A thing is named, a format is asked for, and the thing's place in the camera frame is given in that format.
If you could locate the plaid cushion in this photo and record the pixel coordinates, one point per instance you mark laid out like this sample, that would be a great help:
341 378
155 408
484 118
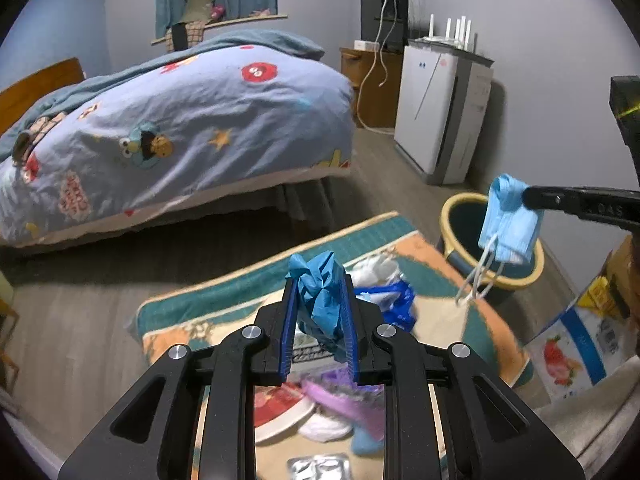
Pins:
195 32

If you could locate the white crumpled paper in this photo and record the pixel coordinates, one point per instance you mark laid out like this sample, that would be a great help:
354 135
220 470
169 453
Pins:
325 427

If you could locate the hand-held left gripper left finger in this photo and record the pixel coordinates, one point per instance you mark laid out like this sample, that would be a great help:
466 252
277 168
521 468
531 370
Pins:
289 330

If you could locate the yellow rimmed blue bin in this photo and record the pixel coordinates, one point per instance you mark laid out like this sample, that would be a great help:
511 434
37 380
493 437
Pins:
465 230

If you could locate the wooden windowsill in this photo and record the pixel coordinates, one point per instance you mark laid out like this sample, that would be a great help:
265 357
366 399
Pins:
250 20

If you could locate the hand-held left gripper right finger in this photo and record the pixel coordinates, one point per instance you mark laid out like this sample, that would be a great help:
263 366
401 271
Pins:
350 340

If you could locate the purple plastic wrapper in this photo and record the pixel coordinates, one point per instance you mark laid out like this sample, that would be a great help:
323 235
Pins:
345 400

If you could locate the grey bed skirt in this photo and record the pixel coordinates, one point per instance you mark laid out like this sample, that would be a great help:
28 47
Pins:
300 195

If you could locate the wooden cabinet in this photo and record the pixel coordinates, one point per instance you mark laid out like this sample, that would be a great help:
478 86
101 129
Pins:
380 90

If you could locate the bed with cartoon duvet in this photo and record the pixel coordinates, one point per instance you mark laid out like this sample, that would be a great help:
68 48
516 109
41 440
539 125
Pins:
200 110

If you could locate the grey green cushion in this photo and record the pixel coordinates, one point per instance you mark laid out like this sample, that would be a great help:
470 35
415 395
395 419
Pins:
200 6

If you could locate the crumpled white tissue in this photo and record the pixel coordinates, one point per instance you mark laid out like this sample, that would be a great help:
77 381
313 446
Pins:
377 270

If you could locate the blue face mask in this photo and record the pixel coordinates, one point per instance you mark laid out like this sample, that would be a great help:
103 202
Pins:
510 230

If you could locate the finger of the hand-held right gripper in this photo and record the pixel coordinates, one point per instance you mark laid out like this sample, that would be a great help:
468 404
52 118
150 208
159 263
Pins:
560 200

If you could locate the patterned floor mat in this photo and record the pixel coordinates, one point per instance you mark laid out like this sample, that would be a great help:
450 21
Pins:
240 290

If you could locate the yellow cardboard box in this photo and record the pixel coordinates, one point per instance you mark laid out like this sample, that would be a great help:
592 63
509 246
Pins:
607 285

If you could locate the strawberry print cardboard box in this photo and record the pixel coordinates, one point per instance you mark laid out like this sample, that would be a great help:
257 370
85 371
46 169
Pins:
575 350

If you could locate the black monitor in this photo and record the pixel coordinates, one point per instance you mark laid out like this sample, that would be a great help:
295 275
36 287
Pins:
375 15

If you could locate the blue plastic bag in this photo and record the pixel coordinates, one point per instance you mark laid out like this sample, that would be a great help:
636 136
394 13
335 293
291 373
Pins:
397 305

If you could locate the blue glove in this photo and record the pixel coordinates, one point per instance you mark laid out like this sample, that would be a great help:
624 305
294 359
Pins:
320 290

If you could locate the wooden bed frame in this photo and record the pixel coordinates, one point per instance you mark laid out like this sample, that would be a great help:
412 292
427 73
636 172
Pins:
45 82

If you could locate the light blue cloth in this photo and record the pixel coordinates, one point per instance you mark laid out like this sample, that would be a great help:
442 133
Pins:
367 442

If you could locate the white air purifier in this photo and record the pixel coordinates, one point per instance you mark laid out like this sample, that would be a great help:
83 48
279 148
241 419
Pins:
425 105

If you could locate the silver blister pack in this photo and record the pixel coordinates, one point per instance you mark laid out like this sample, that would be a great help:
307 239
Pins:
320 467

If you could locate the flat white box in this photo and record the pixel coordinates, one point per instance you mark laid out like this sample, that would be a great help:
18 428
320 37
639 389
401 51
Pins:
366 45

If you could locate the white router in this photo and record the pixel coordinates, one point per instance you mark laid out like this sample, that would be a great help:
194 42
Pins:
450 40

